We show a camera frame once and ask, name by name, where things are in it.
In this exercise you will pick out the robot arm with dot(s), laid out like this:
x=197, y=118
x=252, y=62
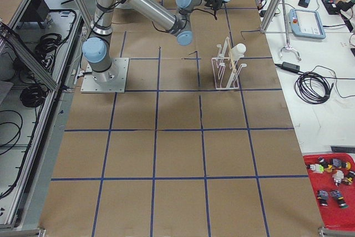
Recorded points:
x=96, y=48

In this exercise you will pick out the white ikea cup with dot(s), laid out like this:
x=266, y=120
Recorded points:
x=238, y=51

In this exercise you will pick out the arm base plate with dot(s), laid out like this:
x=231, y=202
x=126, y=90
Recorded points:
x=113, y=80

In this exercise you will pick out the black power adapter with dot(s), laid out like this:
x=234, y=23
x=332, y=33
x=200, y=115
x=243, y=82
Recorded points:
x=293, y=68

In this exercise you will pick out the teach pendant tablet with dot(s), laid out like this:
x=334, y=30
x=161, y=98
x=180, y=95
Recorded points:
x=306, y=24

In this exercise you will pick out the grabber reach tool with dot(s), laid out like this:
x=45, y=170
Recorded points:
x=287, y=47

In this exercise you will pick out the red parts tray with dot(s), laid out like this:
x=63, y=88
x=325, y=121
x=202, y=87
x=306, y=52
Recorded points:
x=332, y=180

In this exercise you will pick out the black smartphone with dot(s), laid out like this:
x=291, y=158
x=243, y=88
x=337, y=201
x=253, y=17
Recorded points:
x=304, y=3

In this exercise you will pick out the white wire cup rack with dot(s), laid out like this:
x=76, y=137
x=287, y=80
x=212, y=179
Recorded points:
x=226, y=71

